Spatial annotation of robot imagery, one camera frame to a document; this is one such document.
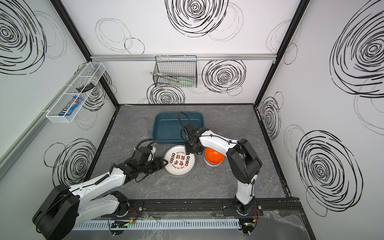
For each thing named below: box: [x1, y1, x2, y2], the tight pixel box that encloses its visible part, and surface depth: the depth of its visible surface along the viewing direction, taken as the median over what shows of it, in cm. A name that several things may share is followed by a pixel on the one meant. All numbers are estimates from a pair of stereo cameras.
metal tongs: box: [150, 72, 180, 83], surface depth 86 cm
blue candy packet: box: [58, 96, 83, 116], surface depth 72 cm
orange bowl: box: [204, 147, 225, 165], surface depth 84 cm
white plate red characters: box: [164, 144, 196, 176], surface depth 89 cm
